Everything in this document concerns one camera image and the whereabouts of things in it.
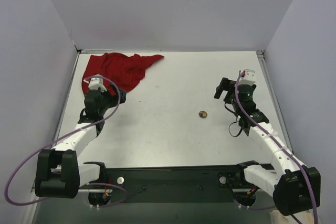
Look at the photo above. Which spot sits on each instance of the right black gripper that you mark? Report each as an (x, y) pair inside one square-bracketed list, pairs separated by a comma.
[(227, 90)]

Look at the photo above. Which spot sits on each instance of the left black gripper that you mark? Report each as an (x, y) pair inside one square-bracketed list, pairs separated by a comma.
[(118, 96)]

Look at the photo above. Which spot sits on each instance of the red cloth garment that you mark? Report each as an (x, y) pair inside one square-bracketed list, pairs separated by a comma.
[(125, 71)]

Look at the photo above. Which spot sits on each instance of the round gold blue brooch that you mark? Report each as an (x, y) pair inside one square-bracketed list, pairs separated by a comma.
[(203, 114)]

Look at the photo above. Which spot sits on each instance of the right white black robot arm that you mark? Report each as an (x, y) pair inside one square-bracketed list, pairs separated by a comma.
[(293, 186)]

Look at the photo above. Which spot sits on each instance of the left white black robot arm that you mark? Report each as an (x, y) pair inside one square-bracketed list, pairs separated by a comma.
[(59, 173)]

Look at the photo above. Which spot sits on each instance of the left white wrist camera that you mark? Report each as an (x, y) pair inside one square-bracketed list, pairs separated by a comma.
[(96, 83)]

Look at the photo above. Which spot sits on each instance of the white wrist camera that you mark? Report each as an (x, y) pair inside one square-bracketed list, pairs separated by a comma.
[(248, 76), (96, 83)]

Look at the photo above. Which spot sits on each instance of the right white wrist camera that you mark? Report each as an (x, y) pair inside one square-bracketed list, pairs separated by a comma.
[(248, 76)]

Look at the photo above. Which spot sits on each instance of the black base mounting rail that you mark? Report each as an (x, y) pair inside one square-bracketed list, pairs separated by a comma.
[(185, 184)]

